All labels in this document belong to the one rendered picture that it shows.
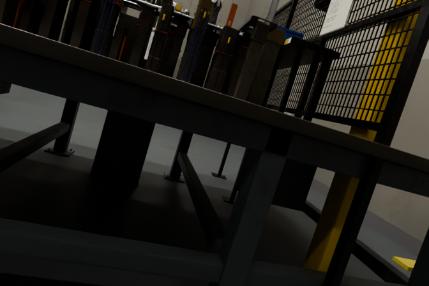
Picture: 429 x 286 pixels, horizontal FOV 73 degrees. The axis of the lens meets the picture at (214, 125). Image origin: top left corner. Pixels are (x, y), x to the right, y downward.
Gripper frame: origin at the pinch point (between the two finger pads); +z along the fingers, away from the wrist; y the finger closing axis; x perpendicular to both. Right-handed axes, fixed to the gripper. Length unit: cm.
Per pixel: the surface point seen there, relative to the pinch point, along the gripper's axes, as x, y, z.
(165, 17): -19.5, 16.1, 9.3
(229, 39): 7.4, 19.5, 9.8
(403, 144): 200, -92, 24
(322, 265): 59, 49, 80
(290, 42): 32.5, 18.2, 2.6
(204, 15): -4.8, 21.0, 4.7
